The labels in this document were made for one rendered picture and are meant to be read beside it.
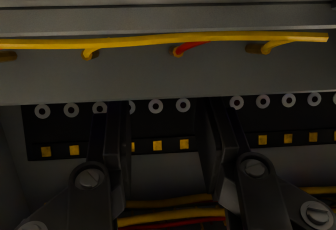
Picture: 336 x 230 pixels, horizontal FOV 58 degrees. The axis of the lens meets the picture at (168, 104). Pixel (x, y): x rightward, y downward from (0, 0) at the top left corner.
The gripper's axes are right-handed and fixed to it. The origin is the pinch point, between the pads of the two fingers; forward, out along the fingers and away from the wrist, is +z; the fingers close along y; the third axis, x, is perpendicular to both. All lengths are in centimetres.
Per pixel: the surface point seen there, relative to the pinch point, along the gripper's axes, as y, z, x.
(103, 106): -3.8, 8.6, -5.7
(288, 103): 10.2, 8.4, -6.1
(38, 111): -8.5, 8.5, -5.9
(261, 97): 8.1, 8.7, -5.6
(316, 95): 12.4, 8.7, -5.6
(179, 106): 1.8, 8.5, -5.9
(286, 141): 10.1, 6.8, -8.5
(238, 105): 6.3, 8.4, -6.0
